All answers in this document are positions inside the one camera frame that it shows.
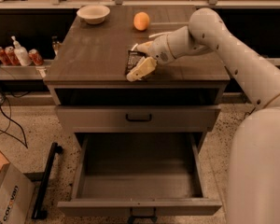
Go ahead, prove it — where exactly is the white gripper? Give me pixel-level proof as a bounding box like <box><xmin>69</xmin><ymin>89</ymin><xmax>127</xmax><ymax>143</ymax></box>
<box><xmin>126</xmin><ymin>35</ymin><xmax>175</xmax><ymax>82</ymax></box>

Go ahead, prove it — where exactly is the black rxbar chocolate bar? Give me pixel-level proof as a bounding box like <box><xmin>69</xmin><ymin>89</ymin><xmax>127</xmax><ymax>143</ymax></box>
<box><xmin>125</xmin><ymin>50</ymin><xmax>146</xmax><ymax>74</ymax></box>

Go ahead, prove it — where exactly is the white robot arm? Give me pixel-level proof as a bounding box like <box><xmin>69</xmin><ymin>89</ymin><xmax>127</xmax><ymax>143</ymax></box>
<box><xmin>127</xmin><ymin>8</ymin><xmax>280</xmax><ymax>224</ymax></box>

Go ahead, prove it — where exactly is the grey drawer cabinet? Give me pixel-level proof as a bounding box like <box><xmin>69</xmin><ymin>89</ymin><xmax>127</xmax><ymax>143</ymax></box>
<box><xmin>45</xmin><ymin>6</ymin><xmax>230</xmax><ymax>137</ymax></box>

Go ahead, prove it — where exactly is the closed grey upper drawer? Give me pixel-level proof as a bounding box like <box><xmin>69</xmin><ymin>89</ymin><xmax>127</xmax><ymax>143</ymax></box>
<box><xmin>56</xmin><ymin>105</ymin><xmax>220</xmax><ymax>133</ymax></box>

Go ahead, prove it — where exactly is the open grey bottom drawer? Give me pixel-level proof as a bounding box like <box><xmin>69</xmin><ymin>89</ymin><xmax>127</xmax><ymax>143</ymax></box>
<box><xmin>58</xmin><ymin>133</ymin><xmax>221</xmax><ymax>219</ymax></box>

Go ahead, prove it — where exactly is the red soda can middle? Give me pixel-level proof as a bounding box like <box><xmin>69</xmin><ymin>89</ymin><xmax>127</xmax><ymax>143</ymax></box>
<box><xmin>5</xmin><ymin>46</ymin><xmax>20</xmax><ymax>65</ymax></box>

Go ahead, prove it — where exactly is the red soda can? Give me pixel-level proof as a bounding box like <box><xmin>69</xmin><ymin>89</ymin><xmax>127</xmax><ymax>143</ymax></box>
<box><xmin>5</xmin><ymin>46</ymin><xmax>20</xmax><ymax>65</ymax></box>
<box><xmin>0</xmin><ymin>47</ymin><xmax>10</xmax><ymax>65</ymax></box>
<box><xmin>29</xmin><ymin>49</ymin><xmax>44</xmax><ymax>65</ymax></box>

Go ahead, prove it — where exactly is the orange fruit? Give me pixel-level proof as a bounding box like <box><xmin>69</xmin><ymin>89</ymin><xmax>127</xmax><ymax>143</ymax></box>
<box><xmin>133</xmin><ymin>12</ymin><xmax>150</xmax><ymax>31</ymax></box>

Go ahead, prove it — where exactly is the white bowl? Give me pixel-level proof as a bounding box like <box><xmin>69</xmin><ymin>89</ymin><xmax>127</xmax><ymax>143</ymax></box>
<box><xmin>77</xmin><ymin>5</ymin><xmax>110</xmax><ymax>24</ymax></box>

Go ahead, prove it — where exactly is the small clear bottle on shelf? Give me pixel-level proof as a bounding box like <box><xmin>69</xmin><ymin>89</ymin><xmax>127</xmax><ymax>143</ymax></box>
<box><xmin>51</xmin><ymin>36</ymin><xmax>61</xmax><ymax>54</ymax></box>

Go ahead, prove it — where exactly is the red soda can right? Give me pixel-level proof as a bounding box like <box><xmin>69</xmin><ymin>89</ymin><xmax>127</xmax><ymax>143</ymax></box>
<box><xmin>29</xmin><ymin>49</ymin><xmax>44</xmax><ymax>65</ymax></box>

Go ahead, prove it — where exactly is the white pump bottle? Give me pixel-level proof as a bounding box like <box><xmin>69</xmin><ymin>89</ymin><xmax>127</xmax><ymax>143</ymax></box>
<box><xmin>11</xmin><ymin>36</ymin><xmax>32</xmax><ymax>66</ymax></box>

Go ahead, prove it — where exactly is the red soda can left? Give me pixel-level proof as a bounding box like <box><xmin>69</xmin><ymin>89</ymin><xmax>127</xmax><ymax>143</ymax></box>
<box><xmin>0</xmin><ymin>47</ymin><xmax>10</xmax><ymax>65</ymax></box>

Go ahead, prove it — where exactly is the cardboard box with print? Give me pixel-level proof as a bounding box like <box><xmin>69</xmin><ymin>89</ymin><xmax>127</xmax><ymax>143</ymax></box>
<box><xmin>0</xmin><ymin>151</ymin><xmax>35</xmax><ymax>224</ymax></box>

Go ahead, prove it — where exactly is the black bar on floor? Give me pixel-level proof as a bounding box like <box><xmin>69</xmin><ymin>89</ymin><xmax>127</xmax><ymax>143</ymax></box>
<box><xmin>31</xmin><ymin>142</ymin><xmax>63</xmax><ymax>220</ymax></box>

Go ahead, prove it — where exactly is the black upper drawer handle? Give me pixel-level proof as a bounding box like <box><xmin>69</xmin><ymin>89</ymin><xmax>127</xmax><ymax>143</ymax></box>
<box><xmin>125</xmin><ymin>114</ymin><xmax>152</xmax><ymax>122</ymax></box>

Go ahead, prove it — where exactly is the black drawer handle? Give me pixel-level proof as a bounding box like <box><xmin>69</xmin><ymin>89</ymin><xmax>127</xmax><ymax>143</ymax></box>
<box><xmin>127</xmin><ymin>208</ymin><xmax>158</xmax><ymax>224</ymax></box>
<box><xmin>125</xmin><ymin>114</ymin><xmax>152</xmax><ymax>122</ymax></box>

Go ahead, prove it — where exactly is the black cable on floor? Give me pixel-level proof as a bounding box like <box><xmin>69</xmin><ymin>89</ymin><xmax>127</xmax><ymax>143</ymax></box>
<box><xmin>0</xmin><ymin>81</ymin><xmax>29</xmax><ymax>149</ymax></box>

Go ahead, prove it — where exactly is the black bottom drawer handle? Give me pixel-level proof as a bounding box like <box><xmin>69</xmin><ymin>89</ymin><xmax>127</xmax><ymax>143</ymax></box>
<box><xmin>127</xmin><ymin>208</ymin><xmax>158</xmax><ymax>224</ymax></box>

